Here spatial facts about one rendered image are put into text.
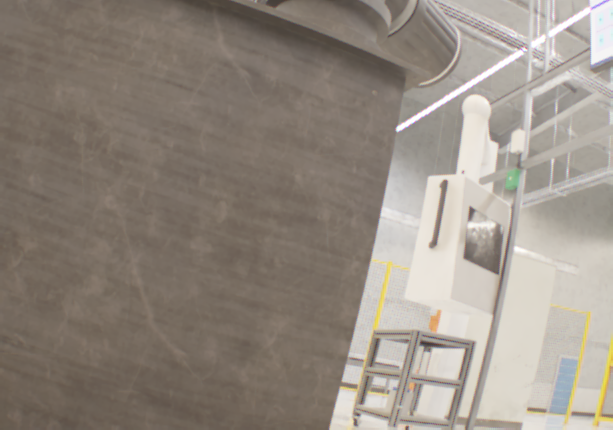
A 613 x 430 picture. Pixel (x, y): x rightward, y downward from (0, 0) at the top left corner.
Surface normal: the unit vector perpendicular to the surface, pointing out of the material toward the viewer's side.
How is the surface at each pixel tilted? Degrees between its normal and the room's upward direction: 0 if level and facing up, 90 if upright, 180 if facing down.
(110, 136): 90
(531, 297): 90
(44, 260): 90
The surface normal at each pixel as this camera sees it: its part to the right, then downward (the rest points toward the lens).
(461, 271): 0.67, -0.11
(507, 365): 0.29, -0.18
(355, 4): -0.01, 0.78
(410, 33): 0.42, 0.65
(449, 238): -0.72, -0.33
